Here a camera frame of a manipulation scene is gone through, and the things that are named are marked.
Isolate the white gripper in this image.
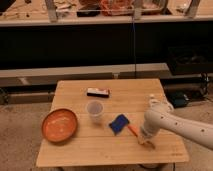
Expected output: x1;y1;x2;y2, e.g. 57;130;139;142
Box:
138;126;156;149

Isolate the orange pepper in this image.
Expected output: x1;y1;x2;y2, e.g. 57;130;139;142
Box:
128;125;138;137

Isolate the blue sponge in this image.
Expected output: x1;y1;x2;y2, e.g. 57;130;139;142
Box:
109;114;129;135

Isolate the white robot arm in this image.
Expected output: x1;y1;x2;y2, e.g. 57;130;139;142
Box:
139;96;213;150

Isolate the wooden table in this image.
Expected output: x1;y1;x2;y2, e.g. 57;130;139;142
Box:
36;79;189;167

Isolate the clear plastic cup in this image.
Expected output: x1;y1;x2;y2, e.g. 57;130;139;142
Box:
86;101;104;124

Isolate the orange bowl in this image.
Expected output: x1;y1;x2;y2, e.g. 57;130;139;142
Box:
41;108;78;143

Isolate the black bin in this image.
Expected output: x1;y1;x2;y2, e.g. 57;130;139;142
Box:
167;45;213;75

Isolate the orange cloth on shelf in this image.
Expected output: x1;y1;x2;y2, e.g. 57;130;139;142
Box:
100;0;134;16

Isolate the black vertical cable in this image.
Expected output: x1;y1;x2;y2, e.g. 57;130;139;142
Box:
132;15;138;80

